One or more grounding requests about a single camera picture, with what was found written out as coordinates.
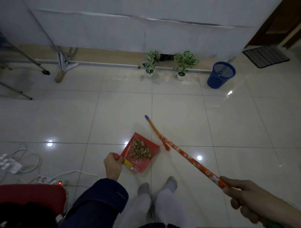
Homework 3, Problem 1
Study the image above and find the person's right hand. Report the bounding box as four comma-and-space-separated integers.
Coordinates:
220, 176, 301, 228

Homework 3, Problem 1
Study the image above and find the person's left hand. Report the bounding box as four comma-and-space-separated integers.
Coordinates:
104, 152, 125, 181

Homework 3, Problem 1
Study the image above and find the red dustpan with yellow handle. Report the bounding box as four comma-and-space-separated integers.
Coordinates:
113, 132, 160, 173

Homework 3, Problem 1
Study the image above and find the orange flowered broom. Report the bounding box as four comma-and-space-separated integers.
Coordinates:
145, 115, 285, 228

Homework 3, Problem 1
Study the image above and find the person's left forearm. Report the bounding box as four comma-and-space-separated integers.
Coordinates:
60, 178, 129, 228

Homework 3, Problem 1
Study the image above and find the pile of brown debris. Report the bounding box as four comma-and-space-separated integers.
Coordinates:
130, 138, 154, 161

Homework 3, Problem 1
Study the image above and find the person's left leg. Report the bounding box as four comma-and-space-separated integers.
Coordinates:
118, 183, 152, 228

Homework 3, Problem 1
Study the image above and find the person's leg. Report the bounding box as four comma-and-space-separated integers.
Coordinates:
154, 176, 188, 228
118, 183, 152, 228

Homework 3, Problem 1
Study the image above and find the person's right leg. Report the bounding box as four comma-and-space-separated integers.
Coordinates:
154, 176, 188, 228

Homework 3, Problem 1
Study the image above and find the white power strip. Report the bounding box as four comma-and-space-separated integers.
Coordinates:
34, 175, 66, 187

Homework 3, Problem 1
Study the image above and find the red chair seat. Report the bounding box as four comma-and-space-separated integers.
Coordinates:
0, 184, 67, 215

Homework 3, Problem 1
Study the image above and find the small potted plant white pot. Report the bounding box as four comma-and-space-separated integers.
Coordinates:
137, 51, 161, 78
173, 51, 199, 81

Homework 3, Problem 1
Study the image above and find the black bag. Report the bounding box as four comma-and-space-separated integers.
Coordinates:
0, 202, 59, 228

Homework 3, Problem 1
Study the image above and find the white backdrop stand base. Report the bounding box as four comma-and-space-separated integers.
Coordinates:
55, 46, 80, 83

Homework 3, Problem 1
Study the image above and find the blue mesh waste basket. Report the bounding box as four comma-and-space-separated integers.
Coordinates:
207, 62, 236, 89

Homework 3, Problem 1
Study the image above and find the white backdrop sheet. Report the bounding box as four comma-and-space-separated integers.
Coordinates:
0, 0, 283, 59

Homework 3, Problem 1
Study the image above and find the metal stand leg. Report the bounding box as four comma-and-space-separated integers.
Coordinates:
0, 32, 50, 75

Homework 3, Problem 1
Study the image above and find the dark door mat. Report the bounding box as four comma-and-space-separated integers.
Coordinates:
243, 46, 290, 69

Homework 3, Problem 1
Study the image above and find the wooden door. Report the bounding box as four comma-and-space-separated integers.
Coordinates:
246, 0, 301, 48

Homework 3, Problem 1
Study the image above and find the white power adapter with cables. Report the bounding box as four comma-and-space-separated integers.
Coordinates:
0, 148, 41, 175

